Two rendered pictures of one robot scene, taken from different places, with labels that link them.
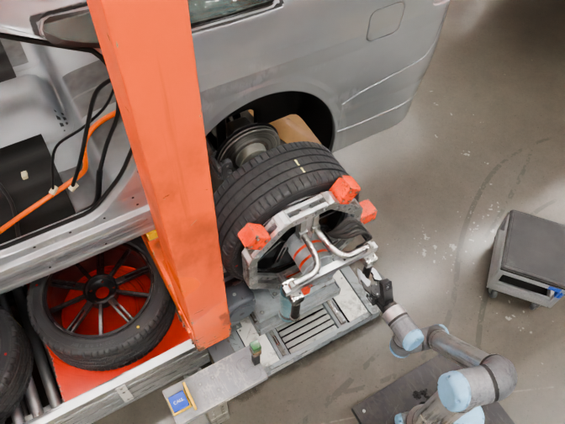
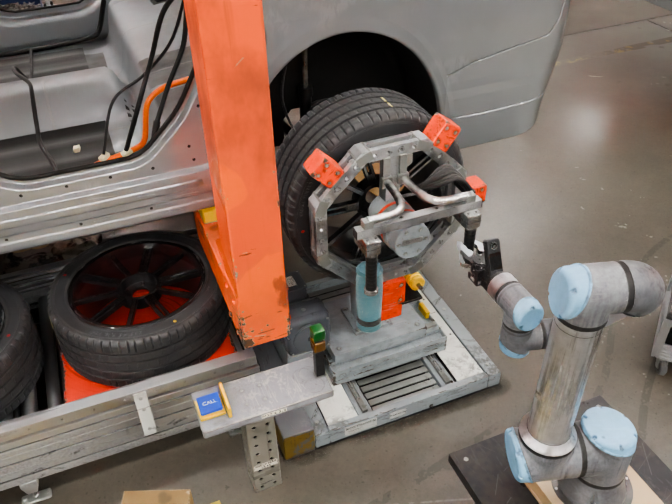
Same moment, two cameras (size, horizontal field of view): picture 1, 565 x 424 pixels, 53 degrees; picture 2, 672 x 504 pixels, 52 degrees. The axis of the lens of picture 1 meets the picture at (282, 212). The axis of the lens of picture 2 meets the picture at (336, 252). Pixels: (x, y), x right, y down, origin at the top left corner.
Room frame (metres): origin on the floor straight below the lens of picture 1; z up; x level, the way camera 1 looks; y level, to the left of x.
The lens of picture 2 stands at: (-0.67, -0.26, 2.16)
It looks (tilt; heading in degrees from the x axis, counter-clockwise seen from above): 38 degrees down; 10
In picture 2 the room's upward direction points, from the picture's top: 1 degrees counter-clockwise
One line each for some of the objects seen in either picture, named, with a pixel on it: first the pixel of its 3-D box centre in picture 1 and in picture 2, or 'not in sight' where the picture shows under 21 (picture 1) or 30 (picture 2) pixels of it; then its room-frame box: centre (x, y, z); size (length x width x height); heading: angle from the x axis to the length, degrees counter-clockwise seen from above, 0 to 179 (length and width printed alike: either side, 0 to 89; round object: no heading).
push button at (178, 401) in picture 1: (178, 401); (209, 404); (0.64, 0.40, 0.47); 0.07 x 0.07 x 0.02; 32
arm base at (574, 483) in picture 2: not in sight; (594, 474); (0.60, -0.77, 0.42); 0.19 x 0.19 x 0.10
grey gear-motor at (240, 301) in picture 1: (224, 286); (293, 315); (1.29, 0.29, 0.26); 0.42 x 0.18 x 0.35; 32
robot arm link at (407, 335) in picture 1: (406, 331); (519, 306); (0.86, -0.51, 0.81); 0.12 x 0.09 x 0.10; 32
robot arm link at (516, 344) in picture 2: (404, 342); (519, 335); (0.86, -0.53, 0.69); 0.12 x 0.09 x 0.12; 105
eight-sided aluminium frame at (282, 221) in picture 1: (302, 243); (388, 212); (1.21, -0.09, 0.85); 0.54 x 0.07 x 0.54; 122
